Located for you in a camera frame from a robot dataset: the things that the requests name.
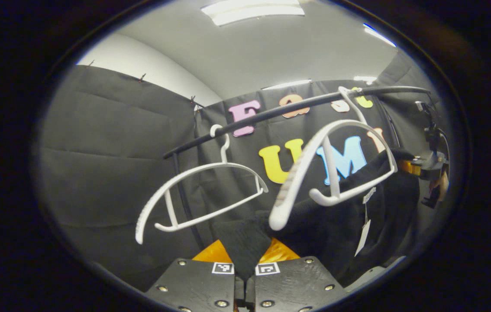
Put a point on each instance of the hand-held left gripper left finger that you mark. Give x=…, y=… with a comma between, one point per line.
x=198, y=286

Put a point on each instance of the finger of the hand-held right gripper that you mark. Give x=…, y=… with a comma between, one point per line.
x=409, y=167

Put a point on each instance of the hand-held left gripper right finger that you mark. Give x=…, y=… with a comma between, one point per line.
x=293, y=286

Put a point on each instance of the black jacket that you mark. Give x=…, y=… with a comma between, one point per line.
x=336, y=225

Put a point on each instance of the white plastic hanger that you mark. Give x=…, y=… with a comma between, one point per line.
x=171, y=208
x=293, y=182

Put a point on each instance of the black backdrop cloth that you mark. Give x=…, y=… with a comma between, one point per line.
x=98, y=173

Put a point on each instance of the large ceiling light panel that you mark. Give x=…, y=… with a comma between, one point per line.
x=254, y=11

